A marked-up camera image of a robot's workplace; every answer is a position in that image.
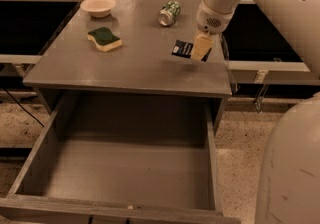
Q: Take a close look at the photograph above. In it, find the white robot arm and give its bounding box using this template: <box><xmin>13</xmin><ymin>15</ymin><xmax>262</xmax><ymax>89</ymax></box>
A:
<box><xmin>191</xmin><ymin>0</ymin><xmax>320</xmax><ymax>224</ymax></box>

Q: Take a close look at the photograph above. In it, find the green soda can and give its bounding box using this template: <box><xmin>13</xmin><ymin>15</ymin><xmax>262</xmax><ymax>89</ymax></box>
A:
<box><xmin>158</xmin><ymin>0</ymin><xmax>181</xmax><ymax>27</ymax></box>

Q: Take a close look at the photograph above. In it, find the beige ceramic bowl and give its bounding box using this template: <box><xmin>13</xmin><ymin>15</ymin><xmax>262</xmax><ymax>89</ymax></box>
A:
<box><xmin>80</xmin><ymin>0</ymin><xmax>116</xmax><ymax>18</ymax></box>

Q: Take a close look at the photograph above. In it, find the open grey top drawer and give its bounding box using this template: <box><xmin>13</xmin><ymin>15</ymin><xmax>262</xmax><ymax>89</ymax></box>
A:
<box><xmin>0</xmin><ymin>92</ymin><xmax>240</xmax><ymax>224</ymax></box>

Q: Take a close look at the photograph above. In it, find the dark blue rxbar wrapper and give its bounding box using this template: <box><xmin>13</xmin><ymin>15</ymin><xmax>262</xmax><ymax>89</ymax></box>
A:
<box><xmin>171</xmin><ymin>39</ymin><xmax>212</xmax><ymax>63</ymax></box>

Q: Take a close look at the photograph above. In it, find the black cable on floor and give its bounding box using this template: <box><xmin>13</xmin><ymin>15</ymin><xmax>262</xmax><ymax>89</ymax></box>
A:
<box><xmin>0</xmin><ymin>87</ymin><xmax>45</xmax><ymax>128</ymax></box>

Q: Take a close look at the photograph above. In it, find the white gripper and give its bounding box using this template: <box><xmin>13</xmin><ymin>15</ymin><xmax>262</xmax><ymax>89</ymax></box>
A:
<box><xmin>191</xmin><ymin>1</ymin><xmax>233</xmax><ymax>61</ymax></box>

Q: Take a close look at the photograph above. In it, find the grey cabinet with top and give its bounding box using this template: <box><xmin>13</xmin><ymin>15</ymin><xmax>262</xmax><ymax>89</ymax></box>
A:
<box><xmin>24</xmin><ymin>0</ymin><xmax>231</xmax><ymax>126</ymax></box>

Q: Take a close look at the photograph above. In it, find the green and yellow sponge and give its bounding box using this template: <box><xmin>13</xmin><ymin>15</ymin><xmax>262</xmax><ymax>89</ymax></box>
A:
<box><xmin>87</xmin><ymin>27</ymin><xmax>122</xmax><ymax>52</ymax></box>

